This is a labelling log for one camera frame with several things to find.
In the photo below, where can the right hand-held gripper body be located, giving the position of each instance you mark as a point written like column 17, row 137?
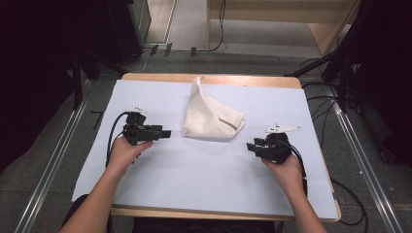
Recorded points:
column 277, row 147

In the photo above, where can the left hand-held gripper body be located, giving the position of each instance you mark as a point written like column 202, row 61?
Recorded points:
column 137, row 133

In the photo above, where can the cream cloth bag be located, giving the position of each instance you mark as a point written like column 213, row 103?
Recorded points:
column 207, row 116

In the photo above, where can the person's left hand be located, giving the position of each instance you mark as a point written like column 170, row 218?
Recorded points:
column 124, row 155

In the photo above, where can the person's right hand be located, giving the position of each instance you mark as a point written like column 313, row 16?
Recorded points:
column 288, row 173

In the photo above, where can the light blue table sheet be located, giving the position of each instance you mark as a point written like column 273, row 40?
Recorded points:
column 200, row 174

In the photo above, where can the black metal stand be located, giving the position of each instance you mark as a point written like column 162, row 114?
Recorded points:
column 77, row 84
column 343, row 77

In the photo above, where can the black chair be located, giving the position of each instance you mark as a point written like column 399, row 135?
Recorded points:
column 76, row 207

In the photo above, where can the black cabinet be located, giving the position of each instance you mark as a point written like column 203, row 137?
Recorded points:
column 129, row 29

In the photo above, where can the dark curtain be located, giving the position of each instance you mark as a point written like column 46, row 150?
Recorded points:
column 35, row 81
column 385, row 81

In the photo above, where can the metal floor rail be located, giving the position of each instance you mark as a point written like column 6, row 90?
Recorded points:
column 51, row 165
column 366, row 168

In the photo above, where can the light wooden furniture frame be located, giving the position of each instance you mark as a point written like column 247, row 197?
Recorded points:
column 324, row 30

